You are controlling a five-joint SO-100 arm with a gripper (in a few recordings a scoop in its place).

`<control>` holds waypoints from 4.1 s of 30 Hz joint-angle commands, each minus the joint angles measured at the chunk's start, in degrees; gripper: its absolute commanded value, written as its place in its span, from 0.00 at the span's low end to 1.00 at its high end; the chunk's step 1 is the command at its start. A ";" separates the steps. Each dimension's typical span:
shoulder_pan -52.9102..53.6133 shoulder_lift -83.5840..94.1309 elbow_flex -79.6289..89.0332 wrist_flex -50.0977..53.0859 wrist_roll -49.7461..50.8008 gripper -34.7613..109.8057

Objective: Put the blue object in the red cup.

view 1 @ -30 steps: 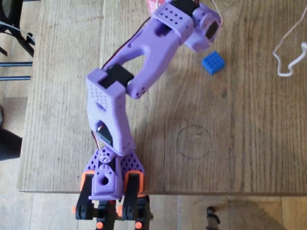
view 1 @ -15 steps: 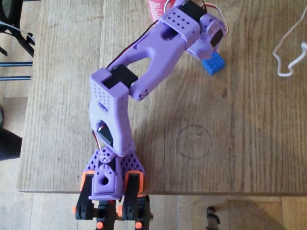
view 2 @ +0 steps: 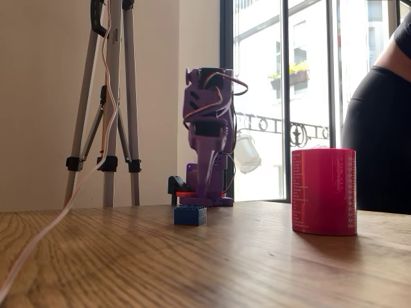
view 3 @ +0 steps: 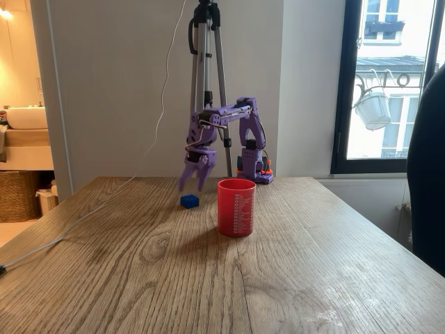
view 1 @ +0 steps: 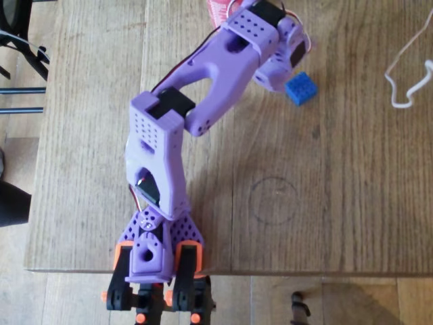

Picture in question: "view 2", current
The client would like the blue toy brick block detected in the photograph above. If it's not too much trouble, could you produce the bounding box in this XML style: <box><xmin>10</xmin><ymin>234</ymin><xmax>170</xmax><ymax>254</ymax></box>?
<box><xmin>173</xmin><ymin>204</ymin><xmax>208</xmax><ymax>226</ymax></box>

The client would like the red ceramic mug with text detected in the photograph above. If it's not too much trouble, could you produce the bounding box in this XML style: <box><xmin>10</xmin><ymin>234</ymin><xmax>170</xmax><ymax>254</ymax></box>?
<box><xmin>291</xmin><ymin>148</ymin><xmax>358</xmax><ymax>237</ymax></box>

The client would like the hanging glass lantern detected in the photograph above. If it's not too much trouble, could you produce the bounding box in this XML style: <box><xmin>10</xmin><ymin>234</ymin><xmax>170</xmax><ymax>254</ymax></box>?
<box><xmin>233</xmin><ymin>129</ymin><xmax>263</xmax><ymax>175</ymax></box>

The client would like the black and orange clamp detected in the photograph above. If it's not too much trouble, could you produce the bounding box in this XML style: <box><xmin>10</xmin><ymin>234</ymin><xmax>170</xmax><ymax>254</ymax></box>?
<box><xmin>167</xmin><ymin>175</ymin><xmax>197</xmax><ymax>206</ymax></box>

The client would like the ornate black balcony railing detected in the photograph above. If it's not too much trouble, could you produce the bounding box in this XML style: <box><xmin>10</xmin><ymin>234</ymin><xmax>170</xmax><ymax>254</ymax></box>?
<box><xmin>236</xmin><ymin>111</ymin><xmax>330</xmax><ymax>149</ymax></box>

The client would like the flower box with yellow flowers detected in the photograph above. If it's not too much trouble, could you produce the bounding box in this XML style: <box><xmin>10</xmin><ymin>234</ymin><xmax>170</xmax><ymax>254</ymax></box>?
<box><xmin>267</xmin><ymin>62</ymin><xmax>311</xmax><ymax>91</ymax></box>

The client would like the person in black clothes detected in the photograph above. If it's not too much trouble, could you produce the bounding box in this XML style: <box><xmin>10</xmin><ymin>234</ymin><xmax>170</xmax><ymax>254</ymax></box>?
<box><xmin>341</xmin><ymin>12</ymin><xmax>411</xmax><ymax>215</ymax></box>

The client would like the gripper servo wire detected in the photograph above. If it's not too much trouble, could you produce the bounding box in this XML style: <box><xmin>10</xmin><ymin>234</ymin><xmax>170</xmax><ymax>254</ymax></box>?
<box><xmin>182</xmin><ymin>73</ymin><xmax>225</xmax><ymax>129</ymax></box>

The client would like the purple perforated base plate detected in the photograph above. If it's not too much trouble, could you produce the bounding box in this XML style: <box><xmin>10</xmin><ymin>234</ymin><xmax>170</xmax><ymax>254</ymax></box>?
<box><xmin>185</xmin><ymin>162</ymin><xmax>200</xmax><ymax>193</ymax></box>

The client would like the wrist servo wire loop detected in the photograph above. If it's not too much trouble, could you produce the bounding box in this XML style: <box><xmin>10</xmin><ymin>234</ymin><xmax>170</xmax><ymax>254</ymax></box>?
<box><xmin>230</xmin><ymin>76</ymin><xmax>250</xmax><ymax>96</ymax></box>

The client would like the black window frame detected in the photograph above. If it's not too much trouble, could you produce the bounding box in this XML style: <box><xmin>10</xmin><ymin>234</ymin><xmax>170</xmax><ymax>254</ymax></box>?
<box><xmin>220</xmin><ymin>0</ymin><xmax>402</xmax><ymax>203</ymax></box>

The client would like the grey camera tripod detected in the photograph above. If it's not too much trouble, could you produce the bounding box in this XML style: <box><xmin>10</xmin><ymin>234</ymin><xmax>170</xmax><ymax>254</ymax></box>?
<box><xmin>63</xmin><ymin>0</ymin><xmax>143</xmax><ymax>208</ymax></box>

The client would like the thin white cable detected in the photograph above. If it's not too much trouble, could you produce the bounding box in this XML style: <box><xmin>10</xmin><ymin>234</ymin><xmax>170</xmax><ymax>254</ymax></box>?
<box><xmin>0</xmin><ymin>0</ymin><xmax>121</xmax><ymax>298</ymax></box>

